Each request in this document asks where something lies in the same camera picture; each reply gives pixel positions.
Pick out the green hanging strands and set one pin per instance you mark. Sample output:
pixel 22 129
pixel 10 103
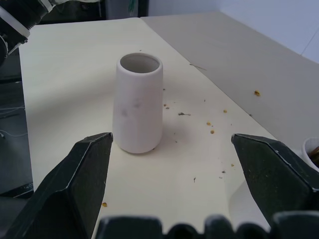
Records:
pixel 131 5

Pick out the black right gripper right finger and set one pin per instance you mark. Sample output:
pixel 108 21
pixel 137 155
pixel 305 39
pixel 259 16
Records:
pixel 276 179

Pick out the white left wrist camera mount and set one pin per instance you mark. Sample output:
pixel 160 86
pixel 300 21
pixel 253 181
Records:
pixel 17 27

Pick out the thin dry twig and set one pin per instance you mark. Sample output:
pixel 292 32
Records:
pixel 198 66

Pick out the white ceramic vase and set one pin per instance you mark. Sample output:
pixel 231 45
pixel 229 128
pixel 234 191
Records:
pixel 137 107

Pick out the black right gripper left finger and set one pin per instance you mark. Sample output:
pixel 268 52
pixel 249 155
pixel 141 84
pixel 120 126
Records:
pixel 74 189

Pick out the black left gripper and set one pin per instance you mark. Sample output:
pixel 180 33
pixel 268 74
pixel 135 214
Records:
pixel 8 41

